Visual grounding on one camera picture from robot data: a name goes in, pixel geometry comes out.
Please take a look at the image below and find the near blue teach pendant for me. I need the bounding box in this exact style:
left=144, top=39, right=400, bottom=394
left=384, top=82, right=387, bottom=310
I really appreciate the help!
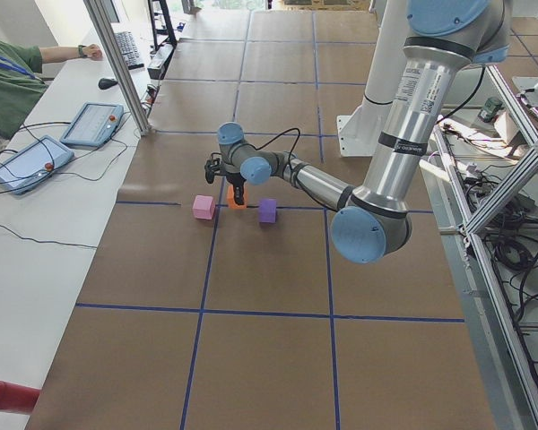
left=0, top=135, right=74, bottom=194

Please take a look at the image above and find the purple foam cube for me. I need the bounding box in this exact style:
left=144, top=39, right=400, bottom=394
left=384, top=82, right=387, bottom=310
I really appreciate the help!
left=258, top=198, right=277, bottom=224

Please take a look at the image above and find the orange foam cube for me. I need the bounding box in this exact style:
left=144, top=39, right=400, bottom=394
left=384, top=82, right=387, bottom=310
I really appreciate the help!
left=226, top=185, right=248, bottom=210

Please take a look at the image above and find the green operator shirt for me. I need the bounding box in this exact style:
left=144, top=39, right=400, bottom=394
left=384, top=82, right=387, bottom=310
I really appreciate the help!
left=0, top=41, right=48, bottom=139

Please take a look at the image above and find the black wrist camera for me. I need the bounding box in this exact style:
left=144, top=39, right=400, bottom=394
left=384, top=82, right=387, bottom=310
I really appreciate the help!
left=204, top=152, right=226, bottom=185

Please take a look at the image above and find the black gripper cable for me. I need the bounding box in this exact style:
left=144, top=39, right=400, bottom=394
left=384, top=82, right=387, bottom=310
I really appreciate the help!
left=255, top=127, right=302, bottom=167

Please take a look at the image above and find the pink foam cube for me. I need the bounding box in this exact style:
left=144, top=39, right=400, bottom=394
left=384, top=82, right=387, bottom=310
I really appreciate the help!
left=192, top=194, right=216, bottom=220

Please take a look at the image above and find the operator hand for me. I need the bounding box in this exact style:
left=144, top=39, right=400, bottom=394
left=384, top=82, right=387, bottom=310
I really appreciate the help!
left=81, top=44, right=103, bottom=61

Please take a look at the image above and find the black computer mouse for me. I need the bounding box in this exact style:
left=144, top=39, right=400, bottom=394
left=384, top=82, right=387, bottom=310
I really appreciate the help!
left=98, top=78, right=118, bottom=90

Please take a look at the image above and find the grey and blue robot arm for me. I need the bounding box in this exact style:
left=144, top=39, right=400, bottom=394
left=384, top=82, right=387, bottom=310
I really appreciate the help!
left=204, top=1, right=512, bottom=264

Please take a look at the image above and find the aluminium truss frame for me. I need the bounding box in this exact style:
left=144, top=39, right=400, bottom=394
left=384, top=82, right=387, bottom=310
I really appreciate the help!
left=407, top=0, right=538, bottom=430

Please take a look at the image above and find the blue teach pendant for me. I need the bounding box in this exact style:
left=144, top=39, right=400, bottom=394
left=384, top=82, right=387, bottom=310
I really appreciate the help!
left=60, top=102, right=124, bottom=148
left=0, top=135, right=74, bottom=194

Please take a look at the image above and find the operator forearm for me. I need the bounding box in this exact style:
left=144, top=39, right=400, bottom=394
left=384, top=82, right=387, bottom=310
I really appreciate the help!
left=39, top=46, right=87, bottom=64

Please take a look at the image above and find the far blue teach pendant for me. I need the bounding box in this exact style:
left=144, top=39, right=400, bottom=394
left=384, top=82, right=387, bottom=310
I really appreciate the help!
left=60, top=102, right=124, bottom=148

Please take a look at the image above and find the black floor cable bundle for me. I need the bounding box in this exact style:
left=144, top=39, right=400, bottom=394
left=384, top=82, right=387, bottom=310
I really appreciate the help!
left=447, top=169, right=538, bottom=323

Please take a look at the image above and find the red cylinder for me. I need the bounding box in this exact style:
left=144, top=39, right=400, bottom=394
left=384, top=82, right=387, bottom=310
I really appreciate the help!
left=0, top=380, right=41, bottom=415

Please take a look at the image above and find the aluminium frame post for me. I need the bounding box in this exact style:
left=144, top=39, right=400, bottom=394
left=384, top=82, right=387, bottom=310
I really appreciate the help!
left=83, top=0, right=151, bottom=136

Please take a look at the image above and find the black keyboard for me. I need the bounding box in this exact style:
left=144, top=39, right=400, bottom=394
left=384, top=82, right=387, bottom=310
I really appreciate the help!
left=114, top=31, right=144, bottom=70

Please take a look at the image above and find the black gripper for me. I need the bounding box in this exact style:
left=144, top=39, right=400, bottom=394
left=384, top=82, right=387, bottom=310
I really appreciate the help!
left=223, top=165, right=246, bottom=206

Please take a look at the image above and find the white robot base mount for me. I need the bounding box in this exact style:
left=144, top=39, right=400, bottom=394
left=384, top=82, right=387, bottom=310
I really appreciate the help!
left=337, top=0, right=409, bottom=157

